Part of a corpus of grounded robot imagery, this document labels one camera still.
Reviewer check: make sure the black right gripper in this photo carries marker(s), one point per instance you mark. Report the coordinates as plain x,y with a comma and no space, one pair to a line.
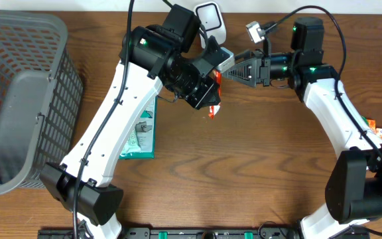
255,70

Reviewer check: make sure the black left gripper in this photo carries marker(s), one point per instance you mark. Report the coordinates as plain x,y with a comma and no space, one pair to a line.
209,89

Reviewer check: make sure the red nescafe stick sachet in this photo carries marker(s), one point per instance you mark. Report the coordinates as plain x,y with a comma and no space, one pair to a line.
215,108

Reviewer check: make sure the green white gloves packet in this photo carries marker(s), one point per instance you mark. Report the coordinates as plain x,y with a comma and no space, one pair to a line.
145,130

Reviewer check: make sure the light green wipes packet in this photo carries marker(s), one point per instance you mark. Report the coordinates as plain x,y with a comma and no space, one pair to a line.
131,146

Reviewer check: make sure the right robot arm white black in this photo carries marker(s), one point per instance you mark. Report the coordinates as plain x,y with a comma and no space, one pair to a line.
353,193

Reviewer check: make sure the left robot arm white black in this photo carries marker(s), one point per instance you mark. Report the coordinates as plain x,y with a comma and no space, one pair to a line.
151,58

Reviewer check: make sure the white barcode scanner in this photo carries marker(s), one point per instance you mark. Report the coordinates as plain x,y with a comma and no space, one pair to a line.
210,15

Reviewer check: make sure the grey plastic mesh basket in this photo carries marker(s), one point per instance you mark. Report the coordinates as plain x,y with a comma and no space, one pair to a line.
40,96

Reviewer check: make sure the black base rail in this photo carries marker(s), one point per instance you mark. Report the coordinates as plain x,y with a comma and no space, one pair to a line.
146,233

